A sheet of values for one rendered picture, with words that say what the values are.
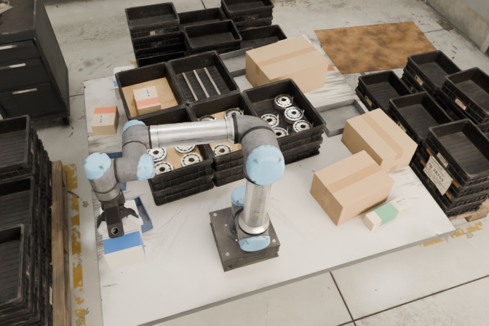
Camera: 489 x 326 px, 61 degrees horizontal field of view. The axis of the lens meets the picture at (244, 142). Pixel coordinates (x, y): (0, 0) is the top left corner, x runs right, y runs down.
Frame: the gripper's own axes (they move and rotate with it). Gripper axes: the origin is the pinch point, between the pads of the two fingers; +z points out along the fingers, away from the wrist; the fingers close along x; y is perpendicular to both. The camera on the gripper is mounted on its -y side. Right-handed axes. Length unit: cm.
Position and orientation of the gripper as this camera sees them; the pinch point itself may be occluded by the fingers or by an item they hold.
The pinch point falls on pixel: (121, 231)
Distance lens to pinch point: 153.1
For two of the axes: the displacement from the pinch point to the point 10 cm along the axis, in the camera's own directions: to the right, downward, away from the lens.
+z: -0.1, 6.8, 7.3
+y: -3.0, -7.0, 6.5
